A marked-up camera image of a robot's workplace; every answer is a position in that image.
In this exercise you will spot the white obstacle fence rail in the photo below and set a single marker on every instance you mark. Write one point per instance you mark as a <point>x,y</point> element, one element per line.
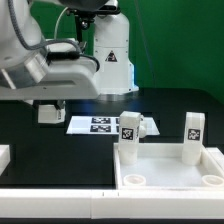
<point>205,203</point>

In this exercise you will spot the white square tabletop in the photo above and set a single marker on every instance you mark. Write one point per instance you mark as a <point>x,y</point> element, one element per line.
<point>160,166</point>

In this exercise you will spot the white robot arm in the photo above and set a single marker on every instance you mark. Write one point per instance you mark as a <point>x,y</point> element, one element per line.
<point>33,67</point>

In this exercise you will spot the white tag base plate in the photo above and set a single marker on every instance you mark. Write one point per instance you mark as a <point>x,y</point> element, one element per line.
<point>93,125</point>

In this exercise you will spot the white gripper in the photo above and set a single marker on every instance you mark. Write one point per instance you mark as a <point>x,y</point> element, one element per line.
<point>64,80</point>

